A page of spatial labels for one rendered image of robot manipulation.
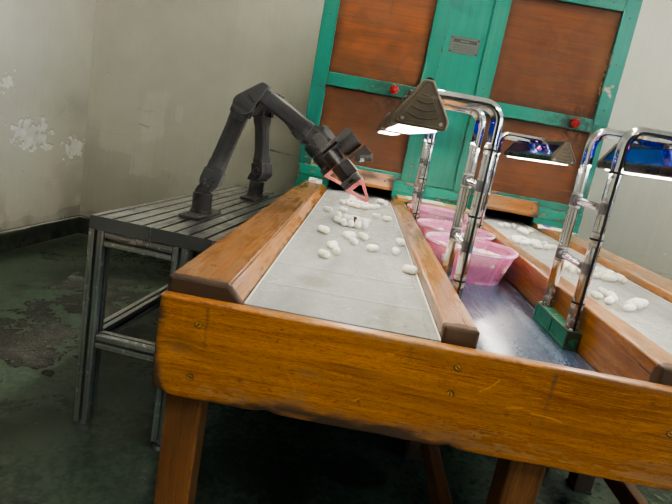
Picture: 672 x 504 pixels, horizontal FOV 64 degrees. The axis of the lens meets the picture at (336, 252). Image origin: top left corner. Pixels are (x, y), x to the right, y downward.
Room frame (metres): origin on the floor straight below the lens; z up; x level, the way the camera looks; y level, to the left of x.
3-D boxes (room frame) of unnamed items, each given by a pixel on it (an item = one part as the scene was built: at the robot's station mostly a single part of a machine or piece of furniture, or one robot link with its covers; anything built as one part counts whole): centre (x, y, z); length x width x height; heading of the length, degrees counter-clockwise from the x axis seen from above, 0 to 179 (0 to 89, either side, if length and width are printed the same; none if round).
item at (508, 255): (1.56, -0.38, 0.72); 0.27 x 0.27 x 0.10
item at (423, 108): (1.14, -0.09, 1.08); 0.62 x 0.08 x 0.07; 179
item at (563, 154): (2.10, -0.67, 1.08); 0.62 x 0.08 x 0.07; 179
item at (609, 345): (1.67, -0.55, 0.71); 1.81 x 0.05 x 0.11; 179
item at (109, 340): (2.05, 0.48, 0.32); 1.20 x 0.29 x 0.63; 174
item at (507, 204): (2.54, -0.74, 0.83); 0.30 x 0.06 x 0.07; 89
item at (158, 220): (2.01, 0.18, 0.65); 1.20 x 0.90 x 0.04; 174
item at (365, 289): (1.68, -0.04, 0.73); 1.81 x 0.30 x 0.02; 179
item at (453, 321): (1.67, -0.22, 0.71); 1.81 x 0.05 x 0.11; 179
